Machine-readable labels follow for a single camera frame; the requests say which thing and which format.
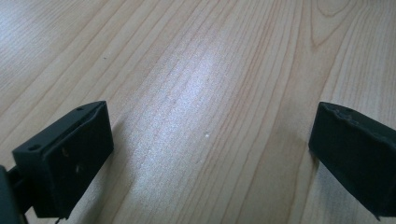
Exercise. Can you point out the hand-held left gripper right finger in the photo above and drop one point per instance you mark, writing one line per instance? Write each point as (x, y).
(358, 158)

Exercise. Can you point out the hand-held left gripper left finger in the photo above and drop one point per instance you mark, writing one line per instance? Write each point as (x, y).
(68, 161)

